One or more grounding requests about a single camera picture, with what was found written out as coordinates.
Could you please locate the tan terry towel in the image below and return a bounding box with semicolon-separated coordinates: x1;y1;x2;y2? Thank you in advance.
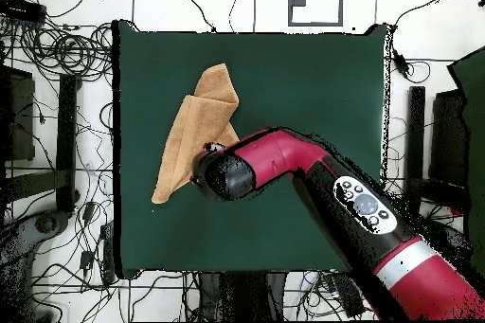
151;63;242;206

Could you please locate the dark green table cloth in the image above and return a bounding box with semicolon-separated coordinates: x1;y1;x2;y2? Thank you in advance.
112;19;391;280

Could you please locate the black power adapter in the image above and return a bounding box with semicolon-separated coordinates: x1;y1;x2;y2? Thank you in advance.
81;201;97;223
79;249;95;272

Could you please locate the black metal stand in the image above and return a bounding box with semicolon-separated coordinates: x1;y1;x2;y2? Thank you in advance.
196;271;287;323

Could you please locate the long black power strip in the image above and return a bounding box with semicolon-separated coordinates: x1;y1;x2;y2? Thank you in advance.
100;223;116;285

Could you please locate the dark grey wheeled base leg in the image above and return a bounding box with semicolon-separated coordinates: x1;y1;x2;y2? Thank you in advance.
0;208;73;322

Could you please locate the black box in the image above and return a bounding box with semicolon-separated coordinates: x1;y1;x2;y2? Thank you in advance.
0;65;36;162
429;90;469;188

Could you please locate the green cloth of neighbouring table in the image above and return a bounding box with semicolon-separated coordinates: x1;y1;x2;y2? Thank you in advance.
446;45;485;275

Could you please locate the thin black floor cable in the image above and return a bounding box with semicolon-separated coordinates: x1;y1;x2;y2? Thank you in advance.
176;0;218;33

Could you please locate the grey square floor frame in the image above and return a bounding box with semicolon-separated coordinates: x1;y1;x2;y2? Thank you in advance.
287;0;345;27

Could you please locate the coiled black cable bundle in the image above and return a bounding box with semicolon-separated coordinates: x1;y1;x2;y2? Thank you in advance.
20;21;114;78

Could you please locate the black cable plug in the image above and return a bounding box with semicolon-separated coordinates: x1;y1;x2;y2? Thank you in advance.
392;48;411;79

